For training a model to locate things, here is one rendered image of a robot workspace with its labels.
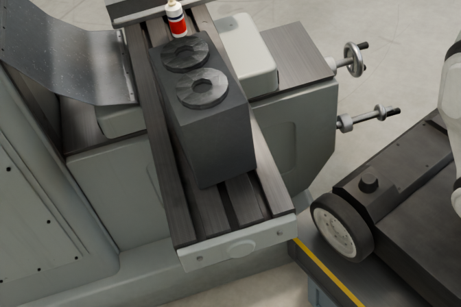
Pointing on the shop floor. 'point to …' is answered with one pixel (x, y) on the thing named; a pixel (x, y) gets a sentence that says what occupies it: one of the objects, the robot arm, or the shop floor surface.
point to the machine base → (168, 275)
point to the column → (42, 201)
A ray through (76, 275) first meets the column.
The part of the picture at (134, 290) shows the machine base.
